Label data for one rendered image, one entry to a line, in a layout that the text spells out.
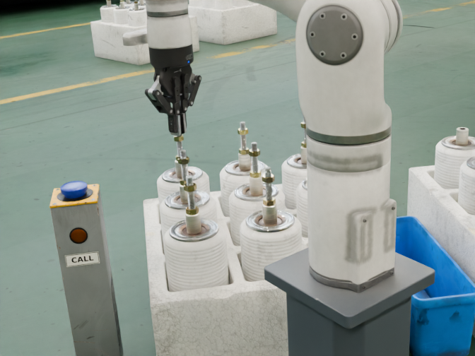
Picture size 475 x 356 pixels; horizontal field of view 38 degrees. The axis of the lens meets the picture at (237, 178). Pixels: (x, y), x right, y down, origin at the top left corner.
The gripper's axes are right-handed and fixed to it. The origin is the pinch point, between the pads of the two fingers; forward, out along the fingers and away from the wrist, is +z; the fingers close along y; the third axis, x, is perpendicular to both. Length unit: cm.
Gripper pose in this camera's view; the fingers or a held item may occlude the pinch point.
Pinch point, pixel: (177, 123)
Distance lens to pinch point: 123.4
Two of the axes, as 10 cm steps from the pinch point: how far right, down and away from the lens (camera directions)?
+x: -8.1, -1.8, 5.6
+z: 0.5, 9.3, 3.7
